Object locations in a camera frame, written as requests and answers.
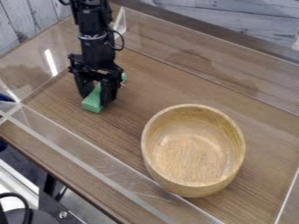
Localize green rectangular block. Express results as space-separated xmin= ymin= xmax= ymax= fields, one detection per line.
xmin=81 ymin=72 xmax=126 ymax=113

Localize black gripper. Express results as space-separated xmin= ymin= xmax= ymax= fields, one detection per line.
xmin=67 ymin=53 xmax=123 ymax=107

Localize brown wooden bowl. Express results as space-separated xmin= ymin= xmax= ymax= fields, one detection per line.
xmin=140 ymin=104 xmax=246 ymax=198

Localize blue object at edge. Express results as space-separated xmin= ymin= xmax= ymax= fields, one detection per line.
xmin=0 ymin=93 xmax=14 ymax=102

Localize clear acrylic tray walls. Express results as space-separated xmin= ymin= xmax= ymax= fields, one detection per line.
xmin=0 ymin=3 xmax=299 ymax=224

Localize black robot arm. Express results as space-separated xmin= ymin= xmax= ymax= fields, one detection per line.
xmin=58 ymin=0 xmax=126 ymax=113

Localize black table leg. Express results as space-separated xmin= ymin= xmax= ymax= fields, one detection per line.
xmin=42 ymin=174 xmax=57 ymax=197

